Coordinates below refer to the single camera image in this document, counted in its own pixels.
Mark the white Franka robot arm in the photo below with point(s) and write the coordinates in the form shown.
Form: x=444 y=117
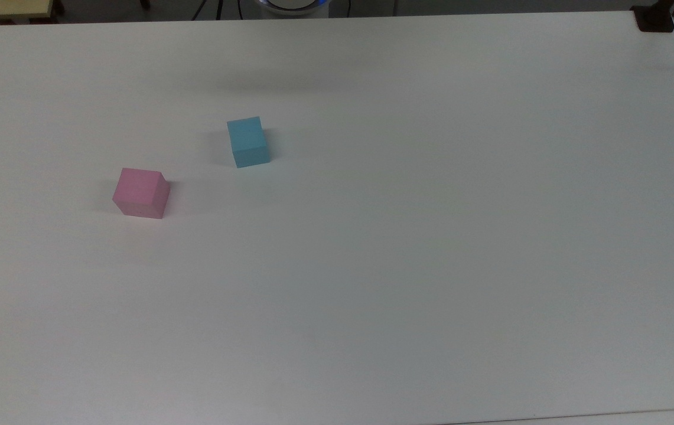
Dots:
x=292 y=7

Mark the black table clamp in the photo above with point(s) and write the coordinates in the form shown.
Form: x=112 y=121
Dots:
x=655 y=19

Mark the beige wooden table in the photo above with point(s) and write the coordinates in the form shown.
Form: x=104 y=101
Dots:
x=0 y=8

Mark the blue cube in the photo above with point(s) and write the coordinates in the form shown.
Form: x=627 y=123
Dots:
x=248 y=141

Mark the pink cube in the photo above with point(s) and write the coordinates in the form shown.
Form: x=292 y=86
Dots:
x=140 y=193

